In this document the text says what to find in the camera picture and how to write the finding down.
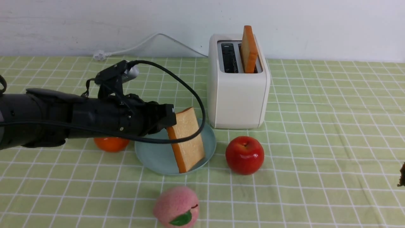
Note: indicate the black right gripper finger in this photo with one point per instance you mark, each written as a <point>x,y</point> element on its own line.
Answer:
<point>402,176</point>

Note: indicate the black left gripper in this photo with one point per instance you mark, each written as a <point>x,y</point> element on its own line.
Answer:
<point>110,114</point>

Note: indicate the toasted bread slice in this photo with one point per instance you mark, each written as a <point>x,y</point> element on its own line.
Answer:
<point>249,50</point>
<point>187,154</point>

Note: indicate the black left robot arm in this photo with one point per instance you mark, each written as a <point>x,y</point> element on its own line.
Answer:
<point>47,118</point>

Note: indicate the orange persimmon with green leaf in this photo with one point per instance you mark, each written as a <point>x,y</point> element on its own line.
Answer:
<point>111,144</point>

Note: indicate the light blue plate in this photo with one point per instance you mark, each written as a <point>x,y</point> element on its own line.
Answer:
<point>160,158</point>

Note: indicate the green checkered tablecloth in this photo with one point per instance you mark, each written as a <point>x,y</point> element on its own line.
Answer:
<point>333,140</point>

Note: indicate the pink peach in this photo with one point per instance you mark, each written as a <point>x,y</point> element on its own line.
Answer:
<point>177,207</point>

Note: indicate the white toaster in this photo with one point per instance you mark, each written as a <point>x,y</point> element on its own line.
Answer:
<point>235,100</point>

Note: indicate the red apple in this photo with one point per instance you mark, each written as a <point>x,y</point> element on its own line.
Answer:
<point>244,155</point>

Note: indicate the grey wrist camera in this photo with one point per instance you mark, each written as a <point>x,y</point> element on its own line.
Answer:
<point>118,73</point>

